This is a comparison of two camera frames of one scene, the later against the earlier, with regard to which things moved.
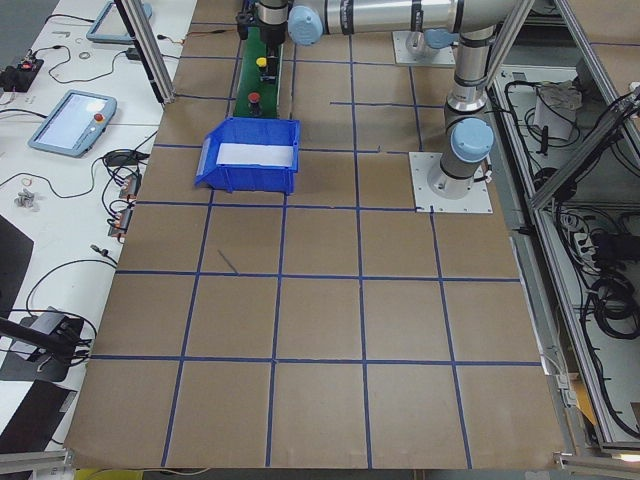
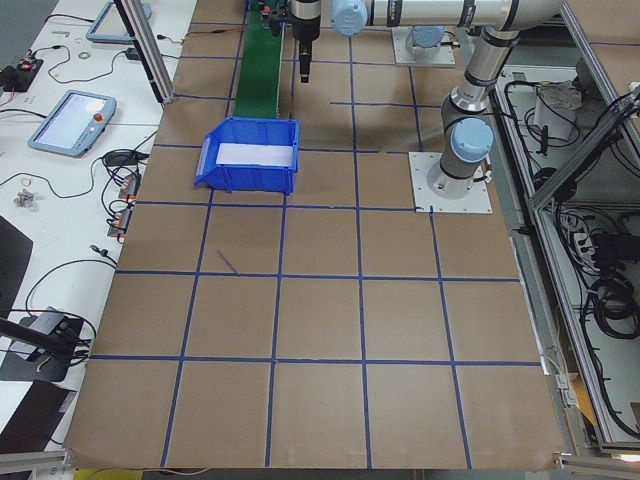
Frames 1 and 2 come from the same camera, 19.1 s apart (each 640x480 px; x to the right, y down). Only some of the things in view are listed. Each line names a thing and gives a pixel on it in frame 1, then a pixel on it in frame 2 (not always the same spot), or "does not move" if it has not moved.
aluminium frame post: x=143 y=35 does not move
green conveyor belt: x=249 y=78 does not move
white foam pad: x=263 y=154 does not move
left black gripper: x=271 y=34 → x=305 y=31
